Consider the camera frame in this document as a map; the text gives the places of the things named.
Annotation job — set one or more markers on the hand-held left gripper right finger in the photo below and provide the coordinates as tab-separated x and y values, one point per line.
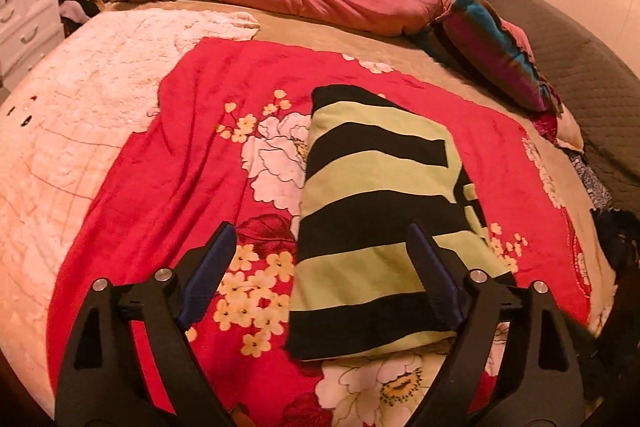
435	272

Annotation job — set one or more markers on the green black striped shirt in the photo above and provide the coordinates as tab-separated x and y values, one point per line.
360	217

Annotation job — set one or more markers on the cream pillow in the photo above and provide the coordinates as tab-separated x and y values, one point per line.
567	129

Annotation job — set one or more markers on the white drawer chest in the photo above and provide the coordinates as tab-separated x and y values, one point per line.
25	22

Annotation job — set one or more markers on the beige bed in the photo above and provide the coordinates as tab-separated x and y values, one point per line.
350	44

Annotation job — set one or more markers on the red floral blanket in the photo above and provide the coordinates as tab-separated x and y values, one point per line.
175	157

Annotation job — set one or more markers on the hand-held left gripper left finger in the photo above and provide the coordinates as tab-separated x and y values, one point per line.
210	277

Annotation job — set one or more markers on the colourful striped pillow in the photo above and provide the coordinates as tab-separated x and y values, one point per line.
500	52

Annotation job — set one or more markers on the white fluffy blanket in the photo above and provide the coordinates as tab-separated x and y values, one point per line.
75	107

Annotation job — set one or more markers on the patterned dark cloth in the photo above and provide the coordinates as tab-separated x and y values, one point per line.
595	182

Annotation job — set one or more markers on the grey quilted headboard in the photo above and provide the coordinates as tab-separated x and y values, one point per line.
575	57

